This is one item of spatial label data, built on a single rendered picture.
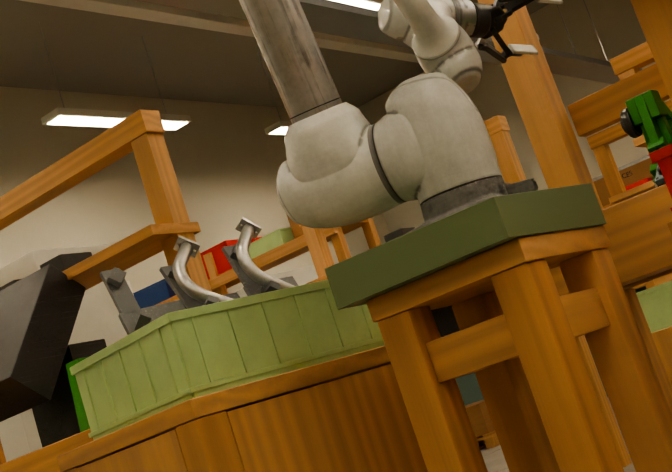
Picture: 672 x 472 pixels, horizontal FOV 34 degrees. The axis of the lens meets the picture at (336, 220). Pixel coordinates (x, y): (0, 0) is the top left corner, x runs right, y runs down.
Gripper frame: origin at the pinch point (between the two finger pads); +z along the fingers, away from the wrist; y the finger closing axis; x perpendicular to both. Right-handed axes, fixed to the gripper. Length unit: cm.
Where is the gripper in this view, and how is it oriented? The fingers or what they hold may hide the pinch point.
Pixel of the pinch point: (543, 24)
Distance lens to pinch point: 256.0
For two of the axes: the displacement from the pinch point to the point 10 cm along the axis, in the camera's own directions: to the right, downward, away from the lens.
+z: 9.0, -0.3, 4.4
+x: -3.4, -6.8, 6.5
